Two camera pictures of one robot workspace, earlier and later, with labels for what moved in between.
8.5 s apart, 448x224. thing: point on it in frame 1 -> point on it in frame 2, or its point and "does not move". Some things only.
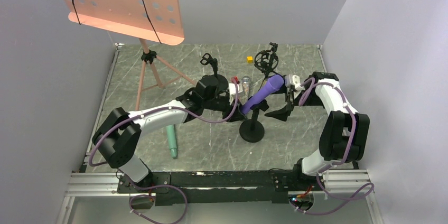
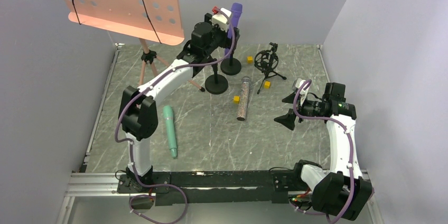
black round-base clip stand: [222, 81] does not move
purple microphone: [273, 83] -> [235, 10]
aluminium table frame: [87, 183] does not move
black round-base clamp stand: [252, 130] -> [231, 66]
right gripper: [290, 97] -> [298, 109]
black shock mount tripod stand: [266, 61] does not move
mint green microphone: [172, 143] does not move
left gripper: [226, 106] -> [226, 36]
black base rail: [264, 187] does not move
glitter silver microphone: [245, 81] does not move
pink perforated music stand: [142, 5] does not move
